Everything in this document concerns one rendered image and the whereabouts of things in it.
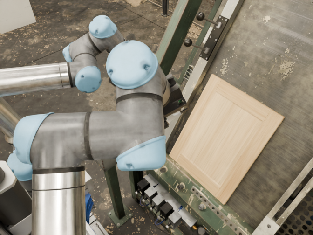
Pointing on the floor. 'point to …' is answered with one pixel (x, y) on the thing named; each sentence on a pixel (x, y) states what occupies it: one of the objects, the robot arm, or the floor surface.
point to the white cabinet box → (15, 15)
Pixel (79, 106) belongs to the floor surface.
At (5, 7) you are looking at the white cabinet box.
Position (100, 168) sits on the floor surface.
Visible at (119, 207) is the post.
